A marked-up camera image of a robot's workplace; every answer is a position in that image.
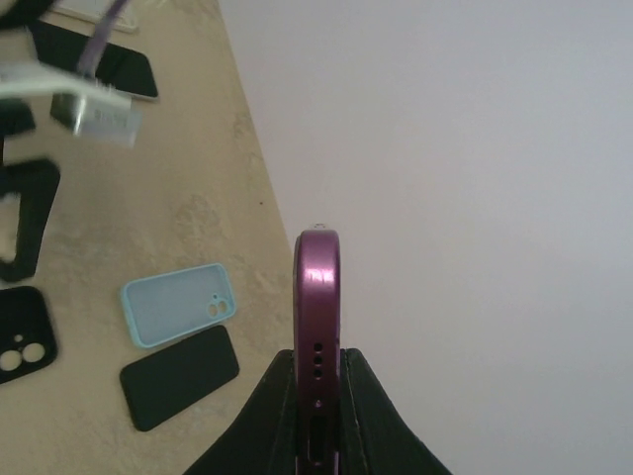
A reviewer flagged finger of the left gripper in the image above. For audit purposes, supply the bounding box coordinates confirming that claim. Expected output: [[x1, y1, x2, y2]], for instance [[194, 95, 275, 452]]
[[1, 157, 60, 282]]

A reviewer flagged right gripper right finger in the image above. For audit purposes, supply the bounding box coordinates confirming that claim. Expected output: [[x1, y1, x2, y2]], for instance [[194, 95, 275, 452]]
[[339, 348, 450, 475]]

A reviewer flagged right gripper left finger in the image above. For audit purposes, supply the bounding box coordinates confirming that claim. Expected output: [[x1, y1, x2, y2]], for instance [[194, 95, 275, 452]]
[[186, 349, 297, 475]]

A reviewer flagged black smartphone from blue case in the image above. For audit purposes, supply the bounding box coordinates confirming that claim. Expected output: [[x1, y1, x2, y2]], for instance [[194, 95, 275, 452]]
[[120, 326, 239, 432]]

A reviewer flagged silver smartphone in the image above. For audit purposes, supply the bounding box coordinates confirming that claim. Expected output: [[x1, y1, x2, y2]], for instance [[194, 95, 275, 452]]
[[28, 21, 159, 100]]

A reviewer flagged black cased phone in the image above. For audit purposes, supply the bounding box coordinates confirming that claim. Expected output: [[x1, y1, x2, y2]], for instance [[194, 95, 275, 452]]
[[1, 286, 58, 384]]

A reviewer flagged light blue cased phone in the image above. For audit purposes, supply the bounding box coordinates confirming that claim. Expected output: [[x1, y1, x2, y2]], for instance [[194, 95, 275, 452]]
[[120, 263, 236, 349]]

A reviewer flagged purple edged black smartphone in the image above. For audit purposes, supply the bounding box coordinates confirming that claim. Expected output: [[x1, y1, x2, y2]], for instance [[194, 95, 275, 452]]
[[293, 229, 340, 474]]

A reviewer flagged beige phone case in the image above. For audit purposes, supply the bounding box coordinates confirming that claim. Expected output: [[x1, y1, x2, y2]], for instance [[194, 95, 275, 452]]
[[51, 0, 139, 34]]

